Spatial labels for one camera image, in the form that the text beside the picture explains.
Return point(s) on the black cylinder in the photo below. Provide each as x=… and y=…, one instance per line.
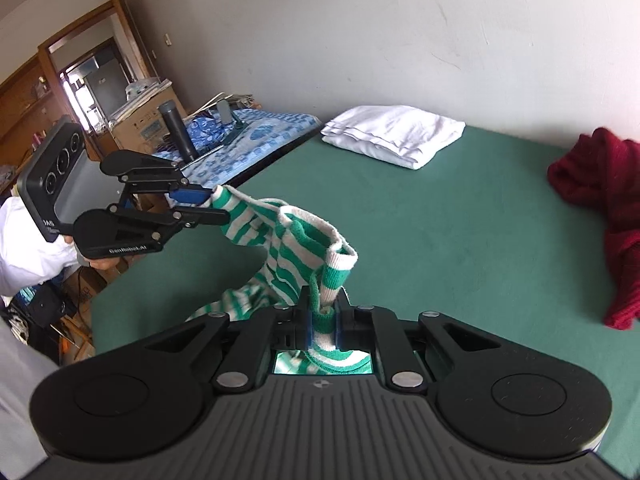
x=177, y=130

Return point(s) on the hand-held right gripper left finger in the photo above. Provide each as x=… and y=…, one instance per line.
x=309, y=327

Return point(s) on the green table cloth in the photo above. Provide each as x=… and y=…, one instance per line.
x=450, y=240

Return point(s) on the person's torso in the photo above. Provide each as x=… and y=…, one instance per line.
x=22, y=400

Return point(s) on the wooden cabinet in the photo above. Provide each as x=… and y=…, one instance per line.
x=27, y=110

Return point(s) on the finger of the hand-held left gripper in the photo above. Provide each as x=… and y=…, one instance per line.
x=205, y=217
x=192, y=194

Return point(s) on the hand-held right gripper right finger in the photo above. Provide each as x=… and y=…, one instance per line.
x=339, y=325

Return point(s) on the person's left hand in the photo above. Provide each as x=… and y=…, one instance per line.
x=100, y=263

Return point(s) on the white folded shirt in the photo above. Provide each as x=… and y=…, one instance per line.
x=395, y=132

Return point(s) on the black bag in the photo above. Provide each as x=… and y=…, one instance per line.
x=42, y=307

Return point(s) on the wooden door frame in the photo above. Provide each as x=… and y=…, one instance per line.
x=125, y=30

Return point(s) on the blue floral towel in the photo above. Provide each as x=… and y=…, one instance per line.
x=270, y=132

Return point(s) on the small mirror on stand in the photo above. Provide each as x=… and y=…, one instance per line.
x=225, y=111

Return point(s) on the wooden sticks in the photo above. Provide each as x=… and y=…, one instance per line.
x=225, y=99

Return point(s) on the dark red sweater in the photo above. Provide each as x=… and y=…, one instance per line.
x=610, y=195

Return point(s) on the green white striped shirt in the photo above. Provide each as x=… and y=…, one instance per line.
x=285, y=255

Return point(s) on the cardboard box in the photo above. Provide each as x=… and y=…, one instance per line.
x=145, y=120

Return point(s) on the person's left forearm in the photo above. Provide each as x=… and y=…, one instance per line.
x=25, y=247

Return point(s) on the blue patterned cloth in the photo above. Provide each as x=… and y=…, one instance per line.
x=207, y=132

